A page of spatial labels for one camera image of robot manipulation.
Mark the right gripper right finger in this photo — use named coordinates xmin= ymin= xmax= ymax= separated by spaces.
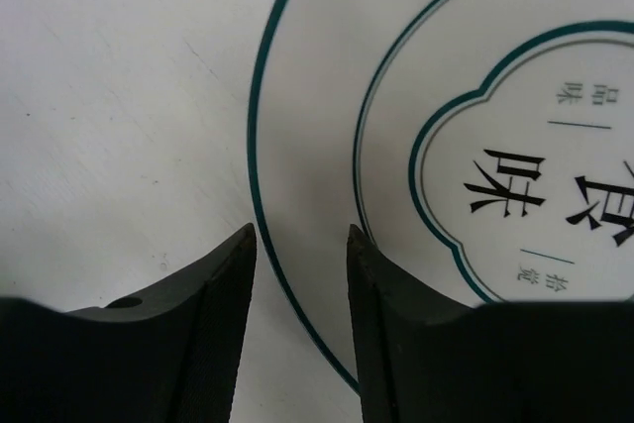
xmin=347 ymin=226 xmax=633 ymax=422

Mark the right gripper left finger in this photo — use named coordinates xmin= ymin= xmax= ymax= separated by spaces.
xmin=1 ymin=224 xmax=257 ymax=422

